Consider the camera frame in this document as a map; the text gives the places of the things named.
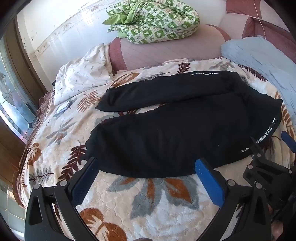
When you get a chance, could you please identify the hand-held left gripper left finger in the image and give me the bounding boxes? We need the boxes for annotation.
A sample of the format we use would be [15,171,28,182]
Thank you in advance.
[24,157,100,241]

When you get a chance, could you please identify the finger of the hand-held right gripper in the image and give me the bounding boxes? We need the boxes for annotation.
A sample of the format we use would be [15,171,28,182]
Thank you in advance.
[280,130,296,154]
[245,136,293,183]

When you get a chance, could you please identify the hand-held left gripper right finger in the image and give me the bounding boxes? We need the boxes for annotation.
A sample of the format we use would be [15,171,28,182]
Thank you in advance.
[195,158,272,241]

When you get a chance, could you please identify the black pants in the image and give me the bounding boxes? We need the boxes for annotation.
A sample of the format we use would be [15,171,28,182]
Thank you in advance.
[86,70,283,179]

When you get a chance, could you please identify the leaf print blanket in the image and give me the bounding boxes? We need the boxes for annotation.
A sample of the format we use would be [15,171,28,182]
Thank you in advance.
[13,58,296,241]

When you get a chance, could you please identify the light blue cloth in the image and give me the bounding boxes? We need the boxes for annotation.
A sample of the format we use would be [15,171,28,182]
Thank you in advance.
[221,36,296,112]

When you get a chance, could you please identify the white sprig print pillow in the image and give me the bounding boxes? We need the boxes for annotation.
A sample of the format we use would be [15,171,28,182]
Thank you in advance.
[54,44,114,105]

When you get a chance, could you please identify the pink upholstered headboard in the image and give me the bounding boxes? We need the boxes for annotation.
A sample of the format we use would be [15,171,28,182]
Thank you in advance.
[109,0,296,72]

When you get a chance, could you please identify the green checked quilt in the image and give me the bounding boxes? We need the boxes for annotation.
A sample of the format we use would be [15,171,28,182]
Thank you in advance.
[102,0,200,44]

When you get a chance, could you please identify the thin white cable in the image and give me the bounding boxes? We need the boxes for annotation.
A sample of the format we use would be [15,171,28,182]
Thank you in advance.
[253,0,266,37]

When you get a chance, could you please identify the wooden window frame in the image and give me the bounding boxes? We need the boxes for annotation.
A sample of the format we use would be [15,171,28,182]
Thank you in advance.
[5,19,45,98]

